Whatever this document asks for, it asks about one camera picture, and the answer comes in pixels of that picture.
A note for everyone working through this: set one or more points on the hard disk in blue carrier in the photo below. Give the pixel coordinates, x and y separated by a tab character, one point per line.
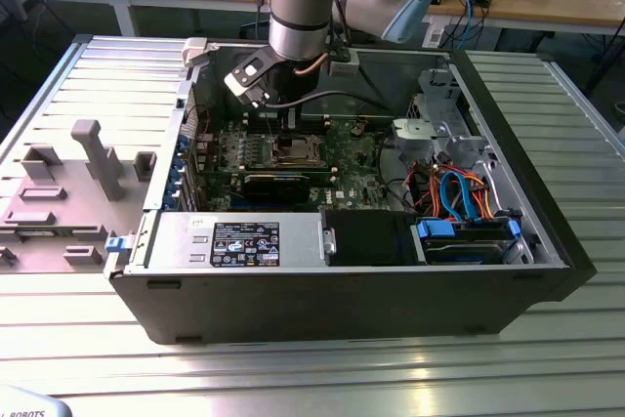
459	251

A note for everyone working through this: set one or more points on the black graphics card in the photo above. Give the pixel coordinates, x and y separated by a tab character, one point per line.
278	187

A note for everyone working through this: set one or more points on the black drive bay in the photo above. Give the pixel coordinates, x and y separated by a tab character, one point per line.
366	238

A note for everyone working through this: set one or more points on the blue case latch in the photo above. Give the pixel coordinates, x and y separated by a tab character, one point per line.
114	245

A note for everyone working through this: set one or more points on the white tag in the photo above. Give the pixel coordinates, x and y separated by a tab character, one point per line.
435	38

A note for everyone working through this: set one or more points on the blue card clip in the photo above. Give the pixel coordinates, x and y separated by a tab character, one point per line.
179	164
174	186
170	202
183	142

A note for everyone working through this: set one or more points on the CPU socket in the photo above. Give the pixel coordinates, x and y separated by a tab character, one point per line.
272	157

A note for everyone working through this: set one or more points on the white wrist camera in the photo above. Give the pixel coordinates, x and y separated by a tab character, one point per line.
249	77

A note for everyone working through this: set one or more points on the grey power supply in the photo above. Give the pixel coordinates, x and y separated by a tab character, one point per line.
176	241

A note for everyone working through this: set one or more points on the black RAM slot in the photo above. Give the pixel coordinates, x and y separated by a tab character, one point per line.
256	123
256	119
256	133
256	128

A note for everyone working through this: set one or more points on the beige case latch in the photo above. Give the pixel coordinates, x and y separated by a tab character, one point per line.
195	51

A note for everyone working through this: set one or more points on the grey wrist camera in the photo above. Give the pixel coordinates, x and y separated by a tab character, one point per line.
344	68

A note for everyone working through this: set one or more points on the green motherboard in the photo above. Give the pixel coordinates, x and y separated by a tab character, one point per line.
356	178

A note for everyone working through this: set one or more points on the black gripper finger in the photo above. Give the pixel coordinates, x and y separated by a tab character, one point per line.
292	121
283	119

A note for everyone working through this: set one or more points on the grey metal drive cage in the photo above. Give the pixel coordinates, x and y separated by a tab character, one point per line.
415	136

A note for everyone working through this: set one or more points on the grey parts rack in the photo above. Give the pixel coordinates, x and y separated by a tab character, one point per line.
73	202

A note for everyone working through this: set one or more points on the pale teach pendant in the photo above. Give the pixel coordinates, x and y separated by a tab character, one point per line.
29	404

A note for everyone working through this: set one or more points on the metal locking lever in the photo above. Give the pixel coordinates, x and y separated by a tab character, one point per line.
269	126

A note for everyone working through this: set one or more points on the black PC case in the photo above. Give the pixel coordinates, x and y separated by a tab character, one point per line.
293	304

